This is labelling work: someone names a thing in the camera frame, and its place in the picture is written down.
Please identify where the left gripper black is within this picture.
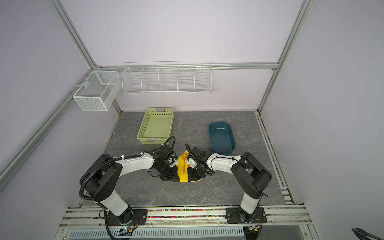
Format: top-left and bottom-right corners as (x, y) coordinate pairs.
(156, 160), (181, 182)

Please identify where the yellow paper napkin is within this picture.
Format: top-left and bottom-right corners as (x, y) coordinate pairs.
(177, 151), (202, 183)

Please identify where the orange plastic spoon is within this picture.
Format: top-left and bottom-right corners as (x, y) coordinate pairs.
(181, 153), (188, 160)

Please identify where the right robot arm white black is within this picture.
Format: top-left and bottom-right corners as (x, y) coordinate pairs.
(185, 144), (273, 225)

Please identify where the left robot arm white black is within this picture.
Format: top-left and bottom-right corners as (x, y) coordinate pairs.
(79, 137), (180, 225)

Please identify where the green perforated plastic basket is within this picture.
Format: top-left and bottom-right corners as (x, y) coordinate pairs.
(137, 108), (174, 145)

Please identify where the dark teal plastic bin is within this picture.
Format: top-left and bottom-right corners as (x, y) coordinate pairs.
(209, 122), (236, 155)

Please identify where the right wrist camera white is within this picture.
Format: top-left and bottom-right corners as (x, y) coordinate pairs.
(187, 158), (197, 168)

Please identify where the white wire shelf rack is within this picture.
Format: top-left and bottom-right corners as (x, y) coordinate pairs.
(122, 61), (213, 94)

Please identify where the white mesh wall basket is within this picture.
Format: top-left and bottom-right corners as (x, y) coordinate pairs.
(73, 71), (122, 112)

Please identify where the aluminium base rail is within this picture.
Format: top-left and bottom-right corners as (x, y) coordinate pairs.
(54, 205), (319, 240)

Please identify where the black cable at corner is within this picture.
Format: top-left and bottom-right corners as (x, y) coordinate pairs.
(351, 227), (384, 240)

